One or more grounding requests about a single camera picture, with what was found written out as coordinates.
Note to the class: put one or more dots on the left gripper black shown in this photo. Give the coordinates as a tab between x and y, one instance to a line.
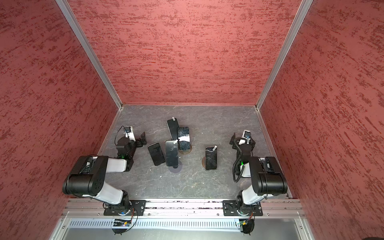
137	142

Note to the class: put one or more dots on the pink edged phone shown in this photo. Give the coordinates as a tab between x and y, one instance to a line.
211	158

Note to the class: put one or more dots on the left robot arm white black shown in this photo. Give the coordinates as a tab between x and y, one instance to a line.
87	178

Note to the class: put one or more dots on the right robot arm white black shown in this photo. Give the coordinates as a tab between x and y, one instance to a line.
265	173

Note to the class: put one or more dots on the black phone rear tall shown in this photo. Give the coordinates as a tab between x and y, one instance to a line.
173	127

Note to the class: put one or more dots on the left base wiring connector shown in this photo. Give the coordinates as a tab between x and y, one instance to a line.
121	223

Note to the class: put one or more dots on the base wiring connector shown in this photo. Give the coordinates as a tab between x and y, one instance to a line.
121	223
247	226

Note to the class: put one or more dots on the right base wiring connector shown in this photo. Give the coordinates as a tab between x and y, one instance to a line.
247	226

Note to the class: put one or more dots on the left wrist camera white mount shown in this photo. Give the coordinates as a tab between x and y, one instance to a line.
129	133

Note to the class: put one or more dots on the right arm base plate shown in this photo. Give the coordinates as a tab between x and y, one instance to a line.
233	208

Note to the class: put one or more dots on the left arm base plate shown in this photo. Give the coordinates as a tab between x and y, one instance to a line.
135	207

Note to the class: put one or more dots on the aluminium front rail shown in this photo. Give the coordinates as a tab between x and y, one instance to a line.
189	209

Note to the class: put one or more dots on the white slotted cable duct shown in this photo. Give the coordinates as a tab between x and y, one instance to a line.
167	224

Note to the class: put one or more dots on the right aluminium corner post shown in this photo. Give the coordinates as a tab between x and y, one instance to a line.
291	35

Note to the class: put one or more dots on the aluminium corner post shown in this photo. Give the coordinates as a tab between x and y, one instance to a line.
79	33
291	35

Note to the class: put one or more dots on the left aluminium corner post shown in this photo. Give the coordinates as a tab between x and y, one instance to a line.
79	33

